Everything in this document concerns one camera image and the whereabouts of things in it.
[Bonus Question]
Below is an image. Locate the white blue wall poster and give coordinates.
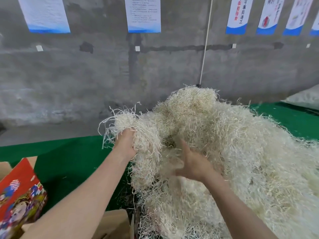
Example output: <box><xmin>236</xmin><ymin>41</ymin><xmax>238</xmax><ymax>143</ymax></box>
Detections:
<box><xmin>125</xmin><ymin>0</ymin><xmax>162</xmax><ymax>34</ymax></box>
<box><xmin>17</xmin><ymin>0</ymin><xmax>71</xmax><ymax>34</ymax></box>

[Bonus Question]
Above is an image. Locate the person's left forearm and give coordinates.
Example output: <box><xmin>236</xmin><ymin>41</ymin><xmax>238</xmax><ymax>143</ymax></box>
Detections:
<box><xmin>20</xmin><ymin>147</ymin><xmax>135</xmax><ymax>239</ymax></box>

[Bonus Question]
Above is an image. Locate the red cardboard box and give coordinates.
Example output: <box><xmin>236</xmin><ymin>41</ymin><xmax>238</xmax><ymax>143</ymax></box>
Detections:
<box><xmin>20</xmin><ymin>209</ymin><xmax>135</xmax><ymax>239</ymax></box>

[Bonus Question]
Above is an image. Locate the group of red boxes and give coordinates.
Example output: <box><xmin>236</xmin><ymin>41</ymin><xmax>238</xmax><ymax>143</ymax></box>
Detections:
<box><xmin>0</xmin><ymin>157</ymin><xmax>48</xmax><ymax>239</ymax></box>

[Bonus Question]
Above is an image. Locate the white sack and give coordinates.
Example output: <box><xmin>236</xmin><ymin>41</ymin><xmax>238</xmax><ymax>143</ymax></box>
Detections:
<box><xmin>281</xmin><ymin>84</ymin><xmax>319</xmax><ymax>111</ymax></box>

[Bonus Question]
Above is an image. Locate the person's left hand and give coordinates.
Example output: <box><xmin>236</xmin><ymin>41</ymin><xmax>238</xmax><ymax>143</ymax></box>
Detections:
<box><xmin>114</xmin><ymin>128</ymin><xmax>138</xmax><ymax>160</ymax></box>

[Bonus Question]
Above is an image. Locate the pile of wood wool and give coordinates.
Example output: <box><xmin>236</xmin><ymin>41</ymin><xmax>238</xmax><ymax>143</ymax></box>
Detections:
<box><xmin>98</xmin><ymin>85</ymin><xmax>319</xmax><ymax>239</ymax></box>

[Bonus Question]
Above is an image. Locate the white pole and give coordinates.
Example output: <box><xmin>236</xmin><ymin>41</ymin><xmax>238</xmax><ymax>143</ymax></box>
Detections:
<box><xmin>198</xmin><ymin>0</ymin><xmax>214</xmax><ymax>89</ymax></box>

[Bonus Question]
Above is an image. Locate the person's right forearm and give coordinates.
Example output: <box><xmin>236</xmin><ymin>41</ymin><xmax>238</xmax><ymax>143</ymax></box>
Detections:
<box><xmin>202</xmin><ymin>169</ymin><xmax>280</xmax><ymax>239</ymax></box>

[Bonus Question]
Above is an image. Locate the person's right hand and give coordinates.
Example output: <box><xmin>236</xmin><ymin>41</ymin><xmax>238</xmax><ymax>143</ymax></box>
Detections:
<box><xmin>174</xmin><ymin>138</ymin><xmax>217</xmax><ymax>183</ymax></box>

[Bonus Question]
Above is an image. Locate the narrow white blue banner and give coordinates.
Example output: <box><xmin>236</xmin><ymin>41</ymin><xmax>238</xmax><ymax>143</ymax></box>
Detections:
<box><xmin>309</xmin><ymin>10</ymin><xmax>319</xmax><ymax>37</ymax></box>
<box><xmin>283</xmin><ymin>0</ymin><xmax>315</xmax><ymax>37</ymax></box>
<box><xmin>225</xmin><ymin>0</ymin><xmax>255</xmax><ymax>35</ymax></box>
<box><xmin>257</xmin><ymin>0</ymin><xmax>286</xmax><ymax>36</ymax></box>

